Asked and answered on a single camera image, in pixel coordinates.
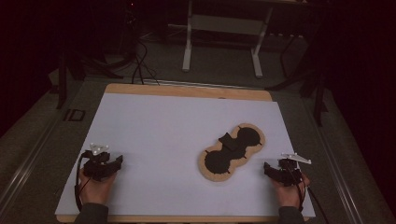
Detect white table mat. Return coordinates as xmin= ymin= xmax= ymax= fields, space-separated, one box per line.
xmin=54 ymin=92 xmax=316 ymax=218

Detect black floor cables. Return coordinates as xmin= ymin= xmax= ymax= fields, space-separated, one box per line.
xmin=130 ymin=40 xmax=162 ymax=86

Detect person's left hand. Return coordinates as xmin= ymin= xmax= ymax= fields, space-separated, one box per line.
xmin=78 ymin=167 xmax=118 ymax=205

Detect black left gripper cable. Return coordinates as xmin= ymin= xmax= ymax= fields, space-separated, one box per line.
xmin=74 ymin=151 xmax=94 ymax=213

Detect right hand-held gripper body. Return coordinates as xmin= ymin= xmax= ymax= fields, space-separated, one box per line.
xmin=275 ymin=152 xmax=312 ymax=188

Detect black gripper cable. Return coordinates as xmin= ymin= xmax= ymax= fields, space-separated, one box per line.
xmin=74 ymin=151 xmax=94 ymax=213
xmin=289 ymin=167 xmax=331 ymax=224

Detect metal floor rail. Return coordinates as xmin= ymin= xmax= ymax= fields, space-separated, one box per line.
xmin=0 ymin=118 xmax=60 ymax=213
xmin=304 ymin=99 xmax=365 ymax=224

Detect white metal stand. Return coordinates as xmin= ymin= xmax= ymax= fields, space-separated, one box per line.
xmin=181 ymin=0 xmax=275 ymax=78

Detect tan plush pad black underside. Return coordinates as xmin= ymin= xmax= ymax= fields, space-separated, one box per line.
xmin=197 ymin=122 xmax=266 ymax=183

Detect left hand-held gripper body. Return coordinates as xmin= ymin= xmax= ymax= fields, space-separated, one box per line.
xmin=81 ymin=143 xmax=114 ymax=182

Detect person's right hand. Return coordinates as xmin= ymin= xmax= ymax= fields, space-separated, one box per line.
xmin=271 ymin=172 xmax=311 ymax=209

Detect black angled stand leg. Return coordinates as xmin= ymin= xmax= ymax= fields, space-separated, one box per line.
xmin=267 ymin=73 xmax=329 ymax=127

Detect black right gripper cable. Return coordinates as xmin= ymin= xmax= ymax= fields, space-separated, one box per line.
xmin=289 ymin=167 xmax=331 ymax=224

